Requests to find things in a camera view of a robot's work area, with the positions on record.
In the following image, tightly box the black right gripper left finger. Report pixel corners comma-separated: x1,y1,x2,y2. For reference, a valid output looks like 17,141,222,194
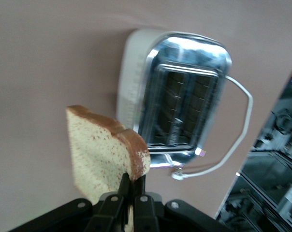
8,173,131,232

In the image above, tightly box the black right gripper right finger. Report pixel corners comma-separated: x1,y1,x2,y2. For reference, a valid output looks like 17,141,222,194
133,174,234,232

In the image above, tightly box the brown-crusted bread slice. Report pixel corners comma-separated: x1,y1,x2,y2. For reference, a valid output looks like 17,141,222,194
65,104,151,232

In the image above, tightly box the beige chrome two-slot toaster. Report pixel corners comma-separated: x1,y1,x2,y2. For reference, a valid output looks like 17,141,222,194
116,29,233,170

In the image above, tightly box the metal equipment rack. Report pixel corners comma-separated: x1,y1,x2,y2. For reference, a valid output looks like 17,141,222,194
215,56,292,232

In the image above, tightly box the white toaster power cable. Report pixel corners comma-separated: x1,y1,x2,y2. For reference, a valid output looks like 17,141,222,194
164,74,254,181

